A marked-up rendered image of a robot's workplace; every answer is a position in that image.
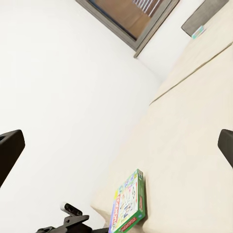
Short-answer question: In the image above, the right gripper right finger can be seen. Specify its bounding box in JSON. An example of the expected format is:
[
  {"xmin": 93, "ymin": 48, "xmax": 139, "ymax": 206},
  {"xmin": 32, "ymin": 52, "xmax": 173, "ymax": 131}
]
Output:
[{"xmin": 217, "ymin": 129, "xmax": 233, "ymax": 168}]

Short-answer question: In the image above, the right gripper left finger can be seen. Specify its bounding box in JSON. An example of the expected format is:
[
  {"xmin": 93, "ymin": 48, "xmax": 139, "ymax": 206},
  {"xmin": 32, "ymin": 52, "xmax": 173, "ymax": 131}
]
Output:
[{"xmin": 0, "ymin": 129, "xmax": 25, "ymax": 187}]

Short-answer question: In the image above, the board game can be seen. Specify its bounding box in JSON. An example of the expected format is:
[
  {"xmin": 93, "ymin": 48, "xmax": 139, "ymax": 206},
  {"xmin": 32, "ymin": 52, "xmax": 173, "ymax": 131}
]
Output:
[
  {"xmin": 108, "ymin": 169, "xmax": 145, "ymax": 233},
  {"xmin": 192, "ymin": 26, "xmax": 204, "ymax": 39}
]

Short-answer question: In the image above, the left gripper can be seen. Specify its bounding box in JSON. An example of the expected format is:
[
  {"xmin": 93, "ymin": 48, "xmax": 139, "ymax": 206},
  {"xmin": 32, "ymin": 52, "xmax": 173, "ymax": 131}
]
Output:
[{"xmin": 54, "ymin": 215, "xmax": 109, "ymax": 233}]

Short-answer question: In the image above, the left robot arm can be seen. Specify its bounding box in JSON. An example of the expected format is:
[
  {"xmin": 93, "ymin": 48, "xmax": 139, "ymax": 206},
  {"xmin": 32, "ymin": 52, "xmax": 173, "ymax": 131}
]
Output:
[{"xmin": 36, "ymin": 201, "xmax": 109, "ymax": 233}]

